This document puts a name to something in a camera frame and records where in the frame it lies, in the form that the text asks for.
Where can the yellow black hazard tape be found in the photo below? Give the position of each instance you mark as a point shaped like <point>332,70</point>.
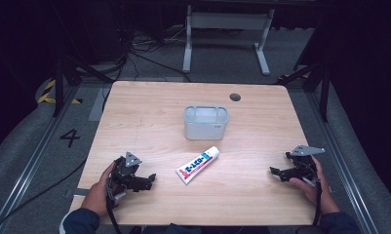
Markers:
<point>46,96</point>

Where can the metal floor rail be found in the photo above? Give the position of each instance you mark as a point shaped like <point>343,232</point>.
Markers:
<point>30,162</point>
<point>342,162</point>

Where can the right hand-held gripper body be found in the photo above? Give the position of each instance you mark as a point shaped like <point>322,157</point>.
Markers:
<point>303,165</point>

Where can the grey round table grommet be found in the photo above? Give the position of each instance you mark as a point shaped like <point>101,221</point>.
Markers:
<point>235,97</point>

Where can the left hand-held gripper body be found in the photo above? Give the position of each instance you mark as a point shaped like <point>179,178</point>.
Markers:
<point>126,177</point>

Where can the white toothpaste tube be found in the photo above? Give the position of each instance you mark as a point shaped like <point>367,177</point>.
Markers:
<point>198,165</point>

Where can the black tripod stand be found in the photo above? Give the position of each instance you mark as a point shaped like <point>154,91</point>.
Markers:
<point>66,73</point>
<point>318,78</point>

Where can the white metal table frame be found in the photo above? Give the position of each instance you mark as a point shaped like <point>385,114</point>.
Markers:
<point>227,21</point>

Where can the person's left hand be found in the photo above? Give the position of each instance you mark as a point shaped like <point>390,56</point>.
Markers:
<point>97,195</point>

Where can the grey floor tape patch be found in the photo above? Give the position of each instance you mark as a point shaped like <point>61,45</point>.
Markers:
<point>98,105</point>

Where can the person's right hand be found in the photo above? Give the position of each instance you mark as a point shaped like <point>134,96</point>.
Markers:
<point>316,191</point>

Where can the grey plastic holder box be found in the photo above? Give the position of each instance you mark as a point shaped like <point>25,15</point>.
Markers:
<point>205,128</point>

